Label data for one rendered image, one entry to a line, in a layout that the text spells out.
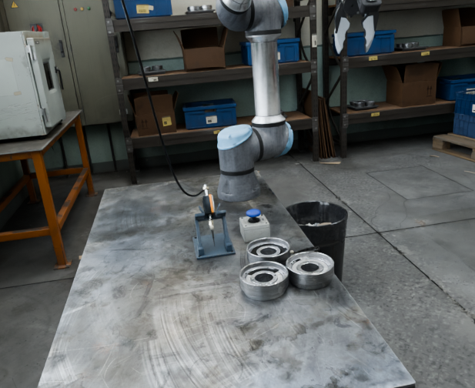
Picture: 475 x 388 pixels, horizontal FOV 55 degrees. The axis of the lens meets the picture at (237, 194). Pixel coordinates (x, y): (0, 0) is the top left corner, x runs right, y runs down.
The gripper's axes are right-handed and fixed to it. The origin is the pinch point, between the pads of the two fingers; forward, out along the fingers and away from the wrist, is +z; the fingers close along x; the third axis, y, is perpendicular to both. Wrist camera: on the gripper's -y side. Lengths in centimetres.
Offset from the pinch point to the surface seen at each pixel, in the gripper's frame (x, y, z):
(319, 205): -13, 86, 107
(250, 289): 31, -48, 35
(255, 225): 27, -20, 39
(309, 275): 18, -46, 34
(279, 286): 25, -48, 34
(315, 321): 19, -57, 35
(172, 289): 48, -42, 39
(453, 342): -58, 10, 131
